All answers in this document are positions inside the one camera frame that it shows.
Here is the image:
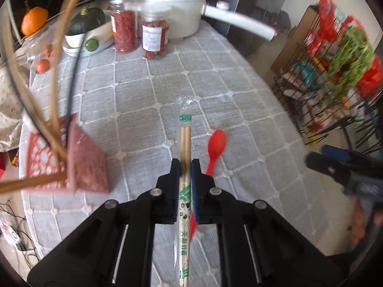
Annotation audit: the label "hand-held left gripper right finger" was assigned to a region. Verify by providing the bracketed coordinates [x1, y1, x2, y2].
[191, 159, 343, 287]

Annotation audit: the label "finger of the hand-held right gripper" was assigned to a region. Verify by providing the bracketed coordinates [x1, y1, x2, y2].
[321, 144, 383, 171]
[304, 152, 357, 186]

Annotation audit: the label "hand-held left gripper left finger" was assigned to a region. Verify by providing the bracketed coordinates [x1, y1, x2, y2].
[28, 159, 180, 287]

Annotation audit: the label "disposable chopsticks pair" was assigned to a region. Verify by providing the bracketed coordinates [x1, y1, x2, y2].
[175, 96, 193, 287]

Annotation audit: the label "red plastic spoon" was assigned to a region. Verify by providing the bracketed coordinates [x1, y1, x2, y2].
[189, 129, 227, 235]

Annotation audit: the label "pink perforated utensil holder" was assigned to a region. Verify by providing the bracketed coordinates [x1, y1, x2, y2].
[19, 114, 110, 195]

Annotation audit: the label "person's right hand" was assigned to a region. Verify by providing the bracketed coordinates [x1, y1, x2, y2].
[351, 203, 367, 246]

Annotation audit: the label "grey quilted tablecloth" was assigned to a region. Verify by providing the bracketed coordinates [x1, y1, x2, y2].
[19, 21, 309, 287]

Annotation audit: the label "green leafy vegetables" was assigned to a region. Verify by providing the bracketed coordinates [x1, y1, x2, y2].
[327, 25, 376, 96]

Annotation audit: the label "red snack packet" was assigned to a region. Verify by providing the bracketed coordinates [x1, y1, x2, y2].
[307, 30, 325, 56]

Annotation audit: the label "cardboard box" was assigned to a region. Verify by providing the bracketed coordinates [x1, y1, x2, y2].
[269, 6, 318, 78]

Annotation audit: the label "black chopstick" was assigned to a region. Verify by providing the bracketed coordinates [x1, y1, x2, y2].
[67, 48, 83, 126]

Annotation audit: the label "labelled jar of dried fruit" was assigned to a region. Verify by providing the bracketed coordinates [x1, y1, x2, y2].
[141, 18, 169, 61]

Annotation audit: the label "clear jar of red berries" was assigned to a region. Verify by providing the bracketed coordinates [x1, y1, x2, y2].
[109, 0, 141, 54]

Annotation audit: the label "green lime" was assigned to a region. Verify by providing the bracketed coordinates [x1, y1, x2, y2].
[84, 37, 100, 52]

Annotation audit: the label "white dish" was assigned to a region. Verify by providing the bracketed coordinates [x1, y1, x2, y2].
[63, 21, 116, 57]

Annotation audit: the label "white electronic device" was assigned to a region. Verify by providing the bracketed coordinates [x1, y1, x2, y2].
[1, 226, 21, 246]

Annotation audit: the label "floral patterned cloth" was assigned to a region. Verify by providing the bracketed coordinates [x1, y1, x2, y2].
[0, 66, 30, 153]

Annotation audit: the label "dark green squash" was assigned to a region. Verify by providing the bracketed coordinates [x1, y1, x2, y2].
[65, 7, 106, 36]

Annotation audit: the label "orange pumpkin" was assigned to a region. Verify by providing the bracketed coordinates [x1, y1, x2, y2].
[21, 6, 49, 36]

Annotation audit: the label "black wire rack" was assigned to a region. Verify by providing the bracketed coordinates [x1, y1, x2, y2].
[271, 6, 383, 156]

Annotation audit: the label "white pot with handle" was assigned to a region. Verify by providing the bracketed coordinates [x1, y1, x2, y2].
[121, 0, 276, 41]

